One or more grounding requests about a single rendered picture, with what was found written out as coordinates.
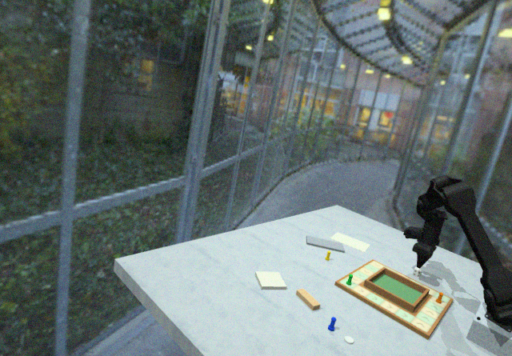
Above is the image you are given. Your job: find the blue pawn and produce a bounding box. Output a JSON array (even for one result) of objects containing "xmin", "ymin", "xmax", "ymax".
[{"xmin": 328, "ymin": 318, "xmax": 336, "ymax": 331}]

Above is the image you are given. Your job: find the tan wooden block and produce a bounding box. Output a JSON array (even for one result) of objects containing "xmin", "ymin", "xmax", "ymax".
[{"xmin": 296, "ymin": 289, "xmax": 320, "ymax": 310}]

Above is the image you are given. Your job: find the white die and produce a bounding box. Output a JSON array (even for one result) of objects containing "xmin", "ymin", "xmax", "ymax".
[{"xmin": 412, "ymin": 267, "xmax": 423, "ymax": 278}]

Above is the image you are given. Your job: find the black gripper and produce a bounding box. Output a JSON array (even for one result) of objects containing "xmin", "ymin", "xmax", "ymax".
[{"xmin": 413, "ymin": 224, "xmax": 441, "ymax": 268}]

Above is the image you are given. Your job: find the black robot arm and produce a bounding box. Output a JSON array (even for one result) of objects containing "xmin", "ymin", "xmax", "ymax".
[{"xmin": 416, "ymin": 175, "xmax": 512, "ymax": 332}]

